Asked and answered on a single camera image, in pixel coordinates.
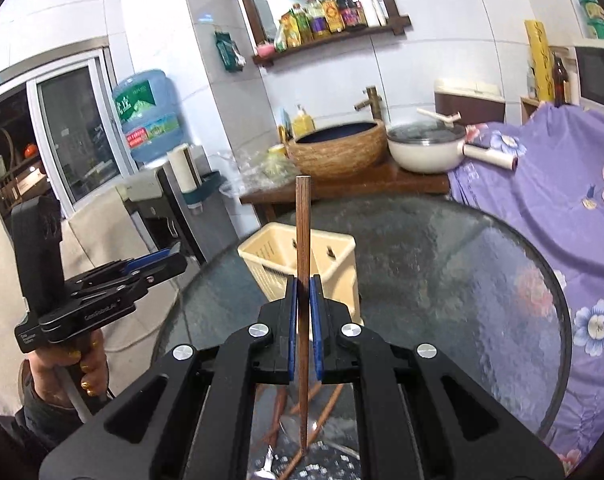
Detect amber bottle yellow label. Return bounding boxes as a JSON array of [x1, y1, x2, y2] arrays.
[[322, 0, 345, 34]]

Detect blue water jug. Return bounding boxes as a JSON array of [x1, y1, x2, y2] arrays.
[[112, 69, 189, 163]]

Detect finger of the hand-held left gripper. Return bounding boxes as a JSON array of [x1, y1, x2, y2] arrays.
[[72, 241, 181, 288], [79, 255, 189, 307]]

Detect dark soy sauce bottle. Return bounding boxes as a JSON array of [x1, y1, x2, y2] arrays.
[[334, 0, 368, 29]]

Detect round glass table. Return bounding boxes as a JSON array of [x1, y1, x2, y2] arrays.
[[154, 195, 574, 480]]

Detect brown and white rice cooker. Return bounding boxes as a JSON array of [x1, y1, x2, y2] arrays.
[[434, 78, 506, 127]]

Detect grey water dispenser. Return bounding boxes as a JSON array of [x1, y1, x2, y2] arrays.
[[116, 160, 243, 267]]

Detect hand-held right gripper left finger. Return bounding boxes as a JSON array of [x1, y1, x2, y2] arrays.
[[38, 276, 299, 480]]

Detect aluminium sliding door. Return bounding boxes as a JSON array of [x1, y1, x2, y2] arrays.
[[0, 37, 134, 222]]

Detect person's left forearm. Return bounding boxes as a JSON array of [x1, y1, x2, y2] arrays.
[[0, 360, 90, 461]]

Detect light wooden rack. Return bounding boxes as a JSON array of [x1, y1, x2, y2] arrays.
[[520, 95, 545, 124]]

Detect woven pattern basin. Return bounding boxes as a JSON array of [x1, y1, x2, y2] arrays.
[[287, 120, 387, 181]]

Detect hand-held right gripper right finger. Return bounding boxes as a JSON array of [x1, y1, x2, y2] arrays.
[[311, 275, 566, 480]]

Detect bronze faucet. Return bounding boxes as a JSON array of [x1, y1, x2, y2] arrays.
[[353, 86, 384, 122]]

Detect yellow green pouch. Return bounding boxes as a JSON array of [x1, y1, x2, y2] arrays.
[[279, 4, 301, 51]]

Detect clear plastic bags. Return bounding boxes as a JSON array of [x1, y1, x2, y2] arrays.
[[217, 147, 295, 199]]

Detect white pot with glass lid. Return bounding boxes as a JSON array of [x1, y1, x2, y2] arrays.
[[386, 122, 519, 175]]

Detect green oil bottle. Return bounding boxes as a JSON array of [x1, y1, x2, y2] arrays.
[[294, 4, 315, 44]]

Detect dark wooden washstand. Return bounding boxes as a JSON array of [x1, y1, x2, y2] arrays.
[[239, 156, 451, 237]]

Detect white squeeze bottle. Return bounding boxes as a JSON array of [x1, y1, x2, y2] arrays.
[[365, 0, 388, 28]]

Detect yellow wrap roll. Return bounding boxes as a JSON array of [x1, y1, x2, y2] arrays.
[[525, 20, 555, 103]]

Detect white rice scoop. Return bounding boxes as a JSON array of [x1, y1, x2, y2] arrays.
[[416, 107, 461, 126]]

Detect yellow soap bottle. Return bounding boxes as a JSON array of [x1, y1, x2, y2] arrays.
[[292, 104, 316, 140]]

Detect green hanging packet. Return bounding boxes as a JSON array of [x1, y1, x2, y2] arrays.
[[213, 30, 246, 72]]

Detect brown glass bottle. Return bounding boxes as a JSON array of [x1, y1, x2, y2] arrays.
[[552, 55, 570, 107]]

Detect person's left hand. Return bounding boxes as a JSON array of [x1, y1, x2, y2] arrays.
[[22, 337, 108, 408]]

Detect teal paper roll holder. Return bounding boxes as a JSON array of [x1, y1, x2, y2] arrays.
[[188, 171, 223, 210]]

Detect metal spoon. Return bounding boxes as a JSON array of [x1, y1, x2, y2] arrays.
[[252, 441, 279, 480]]

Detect cream plastic utensil basket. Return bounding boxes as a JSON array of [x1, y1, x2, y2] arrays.
[[238, 222, 363, 328]]

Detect purple floral cloth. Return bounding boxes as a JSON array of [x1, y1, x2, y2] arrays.
[[448, 102, 604, 476]]

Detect purple label oil bottle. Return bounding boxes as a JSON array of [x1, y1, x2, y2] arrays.
[[306, 0, 331, 39]]

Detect white microwave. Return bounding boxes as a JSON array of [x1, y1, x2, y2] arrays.
[[572, 40, 604, 122]]

